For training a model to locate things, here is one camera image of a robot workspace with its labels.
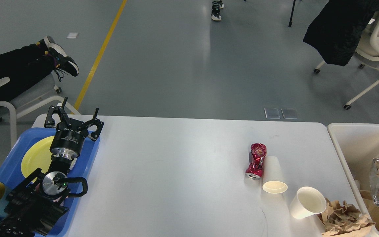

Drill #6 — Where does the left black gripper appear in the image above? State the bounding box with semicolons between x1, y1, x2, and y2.
44;97;104;161

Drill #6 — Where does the yellow plastic plate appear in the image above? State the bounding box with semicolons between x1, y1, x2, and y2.
21;136;71;178

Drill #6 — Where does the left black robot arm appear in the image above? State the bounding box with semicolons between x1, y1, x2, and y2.
0;98;104;237

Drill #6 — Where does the pale green plate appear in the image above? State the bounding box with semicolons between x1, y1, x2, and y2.
69;157;78;171

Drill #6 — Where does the grey office chair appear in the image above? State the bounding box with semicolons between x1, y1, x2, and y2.
0;74;64;146

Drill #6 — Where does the person in black clothes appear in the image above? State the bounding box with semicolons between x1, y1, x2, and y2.
0;36;79;101

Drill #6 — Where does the red crumpled snack wrapper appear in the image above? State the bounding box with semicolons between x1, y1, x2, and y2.
245;143;267;180

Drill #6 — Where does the left floor plate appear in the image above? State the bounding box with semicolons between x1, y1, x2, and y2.
264;108;280;119

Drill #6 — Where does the floor plate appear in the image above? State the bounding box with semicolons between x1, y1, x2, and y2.
281;108;298;119
264;108;280;119

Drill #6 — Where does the white paper cup lying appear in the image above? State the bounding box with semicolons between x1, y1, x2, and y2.
262;156;288;194

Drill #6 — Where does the right floor plate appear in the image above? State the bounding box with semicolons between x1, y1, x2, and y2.
281;108;298;119

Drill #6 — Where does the black stand leg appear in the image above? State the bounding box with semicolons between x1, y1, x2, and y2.
288;0;297;28

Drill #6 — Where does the white paper cup upright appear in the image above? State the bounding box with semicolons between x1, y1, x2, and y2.
289;186;326;219

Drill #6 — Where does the black jacket on chair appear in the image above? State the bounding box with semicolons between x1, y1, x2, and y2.
303;0;379;66

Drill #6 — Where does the crumpled brown paper ball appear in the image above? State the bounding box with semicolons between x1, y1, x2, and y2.
317;198;375;237

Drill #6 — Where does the white plastic bin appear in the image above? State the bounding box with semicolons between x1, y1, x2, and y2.
327;123;379;236

